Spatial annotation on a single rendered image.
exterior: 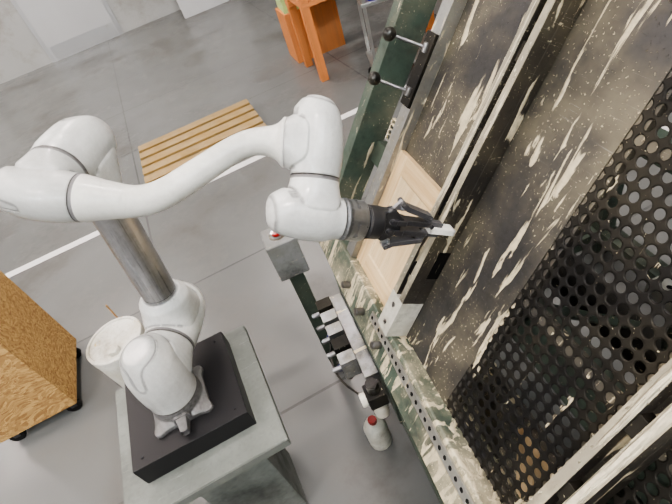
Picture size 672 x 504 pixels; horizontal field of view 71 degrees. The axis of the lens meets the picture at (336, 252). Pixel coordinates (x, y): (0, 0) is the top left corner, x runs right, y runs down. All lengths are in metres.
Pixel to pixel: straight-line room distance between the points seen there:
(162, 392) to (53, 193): 0.63
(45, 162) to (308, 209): 0.54
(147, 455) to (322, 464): 0.92
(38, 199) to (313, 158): 0.54
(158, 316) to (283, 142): 0.73
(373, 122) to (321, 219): 0.78
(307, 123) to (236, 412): 0.89
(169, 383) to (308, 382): 1.15
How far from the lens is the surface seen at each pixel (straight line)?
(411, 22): 1.59
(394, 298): 1.29
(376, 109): 1.63
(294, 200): 0.91
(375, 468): 2.18
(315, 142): 0.93
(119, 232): 1.30
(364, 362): 1.53
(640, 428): 0.85
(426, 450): 1.27
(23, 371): 2.79
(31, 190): 1.08
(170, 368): 1.40
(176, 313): 1.47
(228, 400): 1.52
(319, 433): 2.30
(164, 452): 1.53
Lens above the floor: 2.01
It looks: 42 degrees down
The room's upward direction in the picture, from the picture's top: 20 degrees counter-clockwise
